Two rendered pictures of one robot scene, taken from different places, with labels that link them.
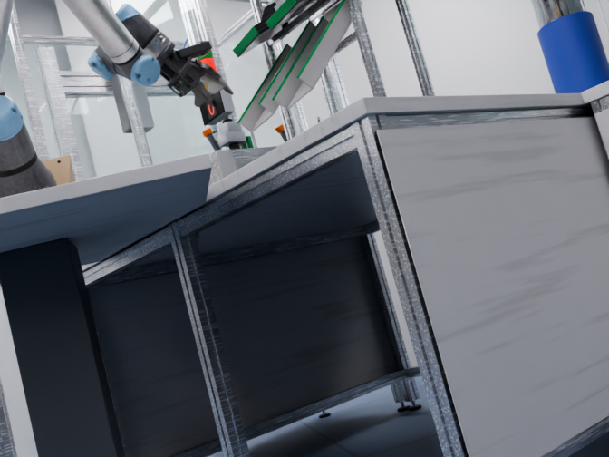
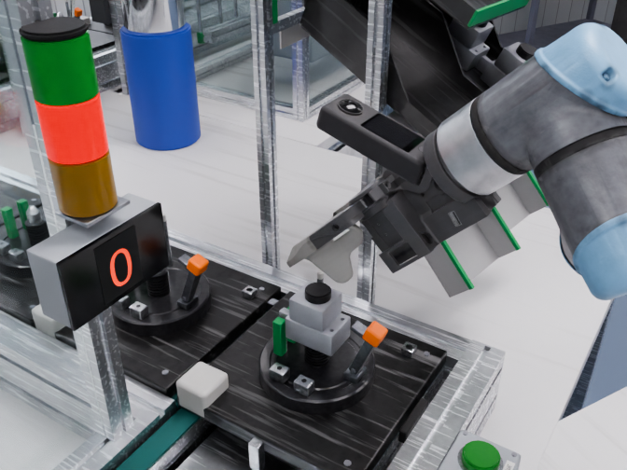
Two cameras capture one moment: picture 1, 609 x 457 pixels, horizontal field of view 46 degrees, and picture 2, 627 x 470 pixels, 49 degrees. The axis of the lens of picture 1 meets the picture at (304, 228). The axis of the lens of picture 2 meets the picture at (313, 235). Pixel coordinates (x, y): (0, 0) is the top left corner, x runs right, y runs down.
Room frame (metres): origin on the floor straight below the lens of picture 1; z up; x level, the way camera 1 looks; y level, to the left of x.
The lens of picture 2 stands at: (2.16, 0.72, 1.56)
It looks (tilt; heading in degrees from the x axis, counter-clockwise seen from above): 32 degrees down; 252
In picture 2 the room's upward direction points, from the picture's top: straight up
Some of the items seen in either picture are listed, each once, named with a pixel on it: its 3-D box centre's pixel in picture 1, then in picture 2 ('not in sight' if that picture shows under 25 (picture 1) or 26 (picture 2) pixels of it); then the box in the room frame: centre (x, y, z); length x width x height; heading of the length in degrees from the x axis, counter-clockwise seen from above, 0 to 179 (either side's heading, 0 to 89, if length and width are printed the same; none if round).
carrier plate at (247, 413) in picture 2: not in sight; (316, 377); (1.96, 0.13, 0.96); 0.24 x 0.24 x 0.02; 40
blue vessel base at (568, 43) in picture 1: (578, 67); (162, 84); (2.02, -0.87, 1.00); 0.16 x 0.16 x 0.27
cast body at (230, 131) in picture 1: (233, 131); (310, 311); (1.97, 0.12, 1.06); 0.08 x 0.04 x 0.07; 130
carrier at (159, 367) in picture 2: not in sight; (156, 278); (2.13, -0.07, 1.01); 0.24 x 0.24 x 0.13; 40
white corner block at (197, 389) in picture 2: not in sight; (202, 389); (2.10, 0.12, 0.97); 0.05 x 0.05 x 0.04; 40
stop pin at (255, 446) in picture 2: not in sight; (257, 454); (2.06, 0.21, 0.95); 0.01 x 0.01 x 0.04; 40
